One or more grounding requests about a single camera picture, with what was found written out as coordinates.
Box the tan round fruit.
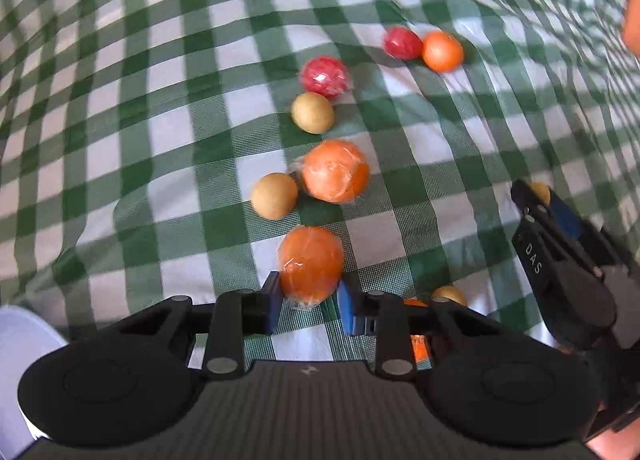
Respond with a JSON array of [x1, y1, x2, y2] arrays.
[[291, 92, 335, 135], [250, 173, 298, 220]]

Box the large orange fruit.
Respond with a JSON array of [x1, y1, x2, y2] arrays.
[[300, 139, 370, 204]]

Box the small orange fruit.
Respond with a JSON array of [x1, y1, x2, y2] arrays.
[[422, 31, 464, 72]]

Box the red fruit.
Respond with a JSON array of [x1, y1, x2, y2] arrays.
[[383, 26, 423, 60], [299, 56, 350, 99]]

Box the light blue plate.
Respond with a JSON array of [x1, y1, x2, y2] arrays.
[[0, 305, 67, 459]]

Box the green white checkered cloth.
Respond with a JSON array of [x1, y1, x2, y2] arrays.
[[1, 0, 639, 342]]

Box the orange cushion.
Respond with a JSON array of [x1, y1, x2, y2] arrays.
[[622, 0, 640, 57]]

